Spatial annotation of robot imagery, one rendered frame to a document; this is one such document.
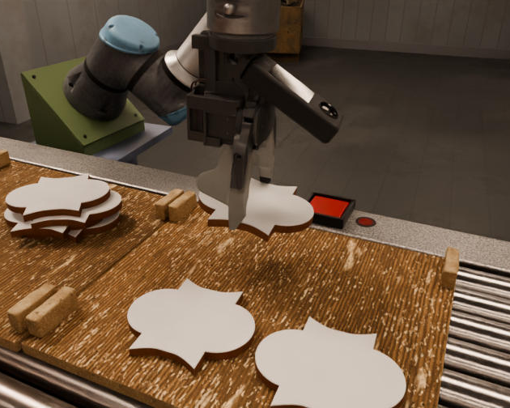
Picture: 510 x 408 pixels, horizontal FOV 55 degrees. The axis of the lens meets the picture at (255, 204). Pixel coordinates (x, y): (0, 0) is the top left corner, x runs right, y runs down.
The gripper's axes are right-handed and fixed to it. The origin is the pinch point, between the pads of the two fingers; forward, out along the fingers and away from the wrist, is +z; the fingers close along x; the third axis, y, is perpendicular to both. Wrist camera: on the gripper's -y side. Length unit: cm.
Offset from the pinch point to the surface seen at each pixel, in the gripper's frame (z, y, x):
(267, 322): 8.3, -5.4, 10.7
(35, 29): 55, 311, -314
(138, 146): 18, 45, -46
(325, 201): 9.4, -5.5, -20.8
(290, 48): 96, 135, -536
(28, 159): 13, 56, -22
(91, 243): 9.6, 22.8, 3.3
